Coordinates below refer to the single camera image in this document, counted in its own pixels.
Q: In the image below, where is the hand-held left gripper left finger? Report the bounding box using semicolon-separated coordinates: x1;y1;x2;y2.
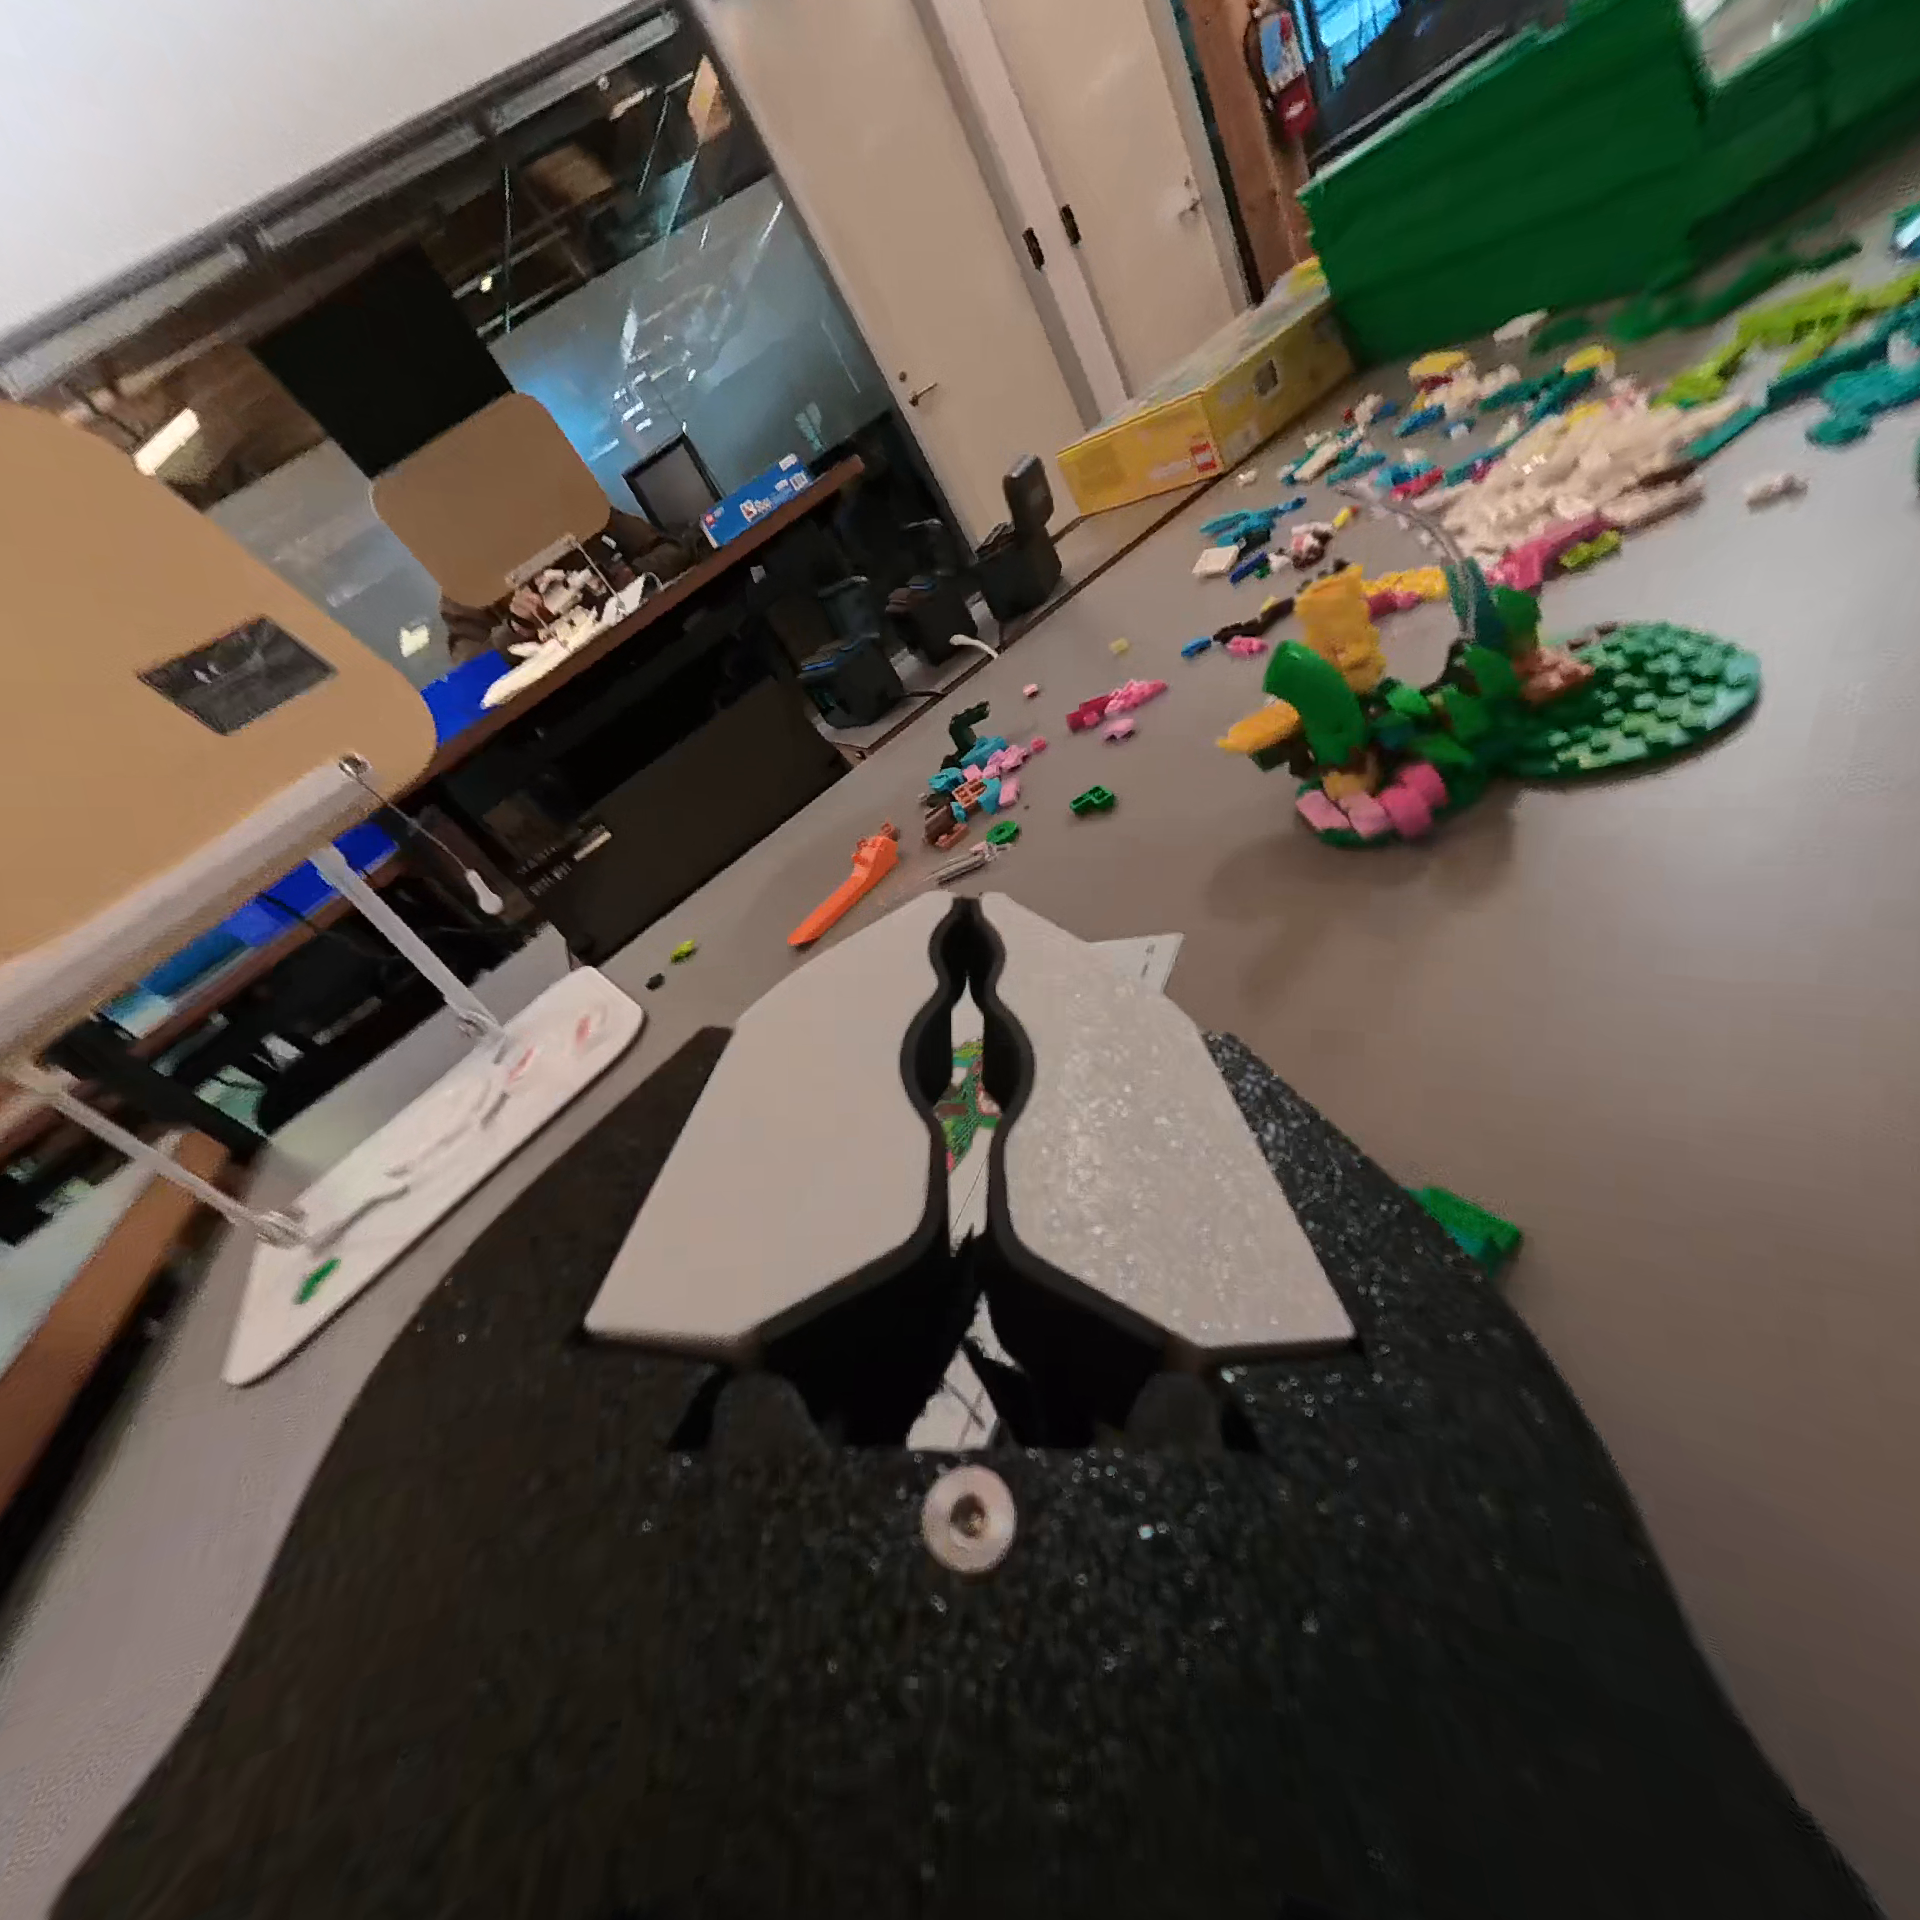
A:
583;891;962;1368

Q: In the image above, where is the dark wooden desk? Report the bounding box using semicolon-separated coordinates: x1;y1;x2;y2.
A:
405;455;873;964

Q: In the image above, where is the blue cardboard box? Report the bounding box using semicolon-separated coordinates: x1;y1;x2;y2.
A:
700;459;821;549

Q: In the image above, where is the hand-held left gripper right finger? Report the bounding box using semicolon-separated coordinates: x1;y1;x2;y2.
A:
975;891;1359;1368

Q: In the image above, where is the black computer monitor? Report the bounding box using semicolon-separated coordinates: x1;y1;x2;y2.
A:
621;432;732;529

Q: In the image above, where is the stack of green bins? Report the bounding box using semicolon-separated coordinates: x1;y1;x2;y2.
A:
1297;0;1920;366

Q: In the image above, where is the large tan board stand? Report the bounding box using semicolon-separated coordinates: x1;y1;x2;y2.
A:
0;400;646;1388

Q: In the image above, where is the white door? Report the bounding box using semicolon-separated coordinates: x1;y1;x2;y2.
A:
915;0;1257;396

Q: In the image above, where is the orange brick separator tool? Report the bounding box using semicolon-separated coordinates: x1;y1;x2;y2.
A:
789;825;903;951

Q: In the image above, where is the instruction sheet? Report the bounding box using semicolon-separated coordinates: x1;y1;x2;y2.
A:
931;932;1186;1444

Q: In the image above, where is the yellow cardboard box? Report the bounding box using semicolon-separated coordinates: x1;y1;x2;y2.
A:
1055;277;1355;519

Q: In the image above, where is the tall black bag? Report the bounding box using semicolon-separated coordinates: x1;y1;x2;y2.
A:
971;455;1068;627

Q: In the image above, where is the small pile of toy bricks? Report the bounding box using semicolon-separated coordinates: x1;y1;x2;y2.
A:
915;702;1051;849

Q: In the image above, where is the small tan board stand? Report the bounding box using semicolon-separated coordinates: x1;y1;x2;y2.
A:
369;390;657;711

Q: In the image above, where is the green toy brick plate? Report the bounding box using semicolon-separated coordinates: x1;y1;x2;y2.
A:
1407;1183;1526;1280

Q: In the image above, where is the red fire extinguisher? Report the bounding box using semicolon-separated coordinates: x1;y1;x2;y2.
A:
1247;0;1318;140

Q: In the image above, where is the heap of mixed toy bricks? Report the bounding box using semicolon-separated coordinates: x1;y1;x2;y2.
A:
1183;209;1920;619

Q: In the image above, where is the black wall screen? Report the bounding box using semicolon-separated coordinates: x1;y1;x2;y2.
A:
247;245;522;483

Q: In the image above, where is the green flower toy brick model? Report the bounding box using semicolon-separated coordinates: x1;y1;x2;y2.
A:
1219;557;1767;849

